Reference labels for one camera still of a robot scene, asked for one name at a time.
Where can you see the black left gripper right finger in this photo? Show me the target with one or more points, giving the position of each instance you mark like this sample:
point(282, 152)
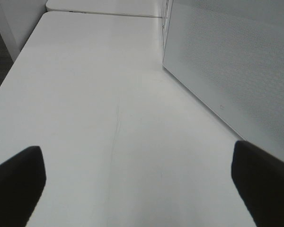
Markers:
point(259, 180)

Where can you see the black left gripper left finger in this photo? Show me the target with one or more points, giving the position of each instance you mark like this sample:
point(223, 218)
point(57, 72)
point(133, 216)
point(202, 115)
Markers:
point(22, 180)

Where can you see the white microwave door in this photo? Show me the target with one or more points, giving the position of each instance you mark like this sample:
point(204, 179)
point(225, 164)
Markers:
point(230, 54)

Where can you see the white microwave oven body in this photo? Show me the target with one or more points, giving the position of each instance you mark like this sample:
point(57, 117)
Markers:
point(162, 26)

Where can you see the white adjacent table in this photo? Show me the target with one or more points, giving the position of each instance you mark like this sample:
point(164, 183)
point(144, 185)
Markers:
point(136, 8)

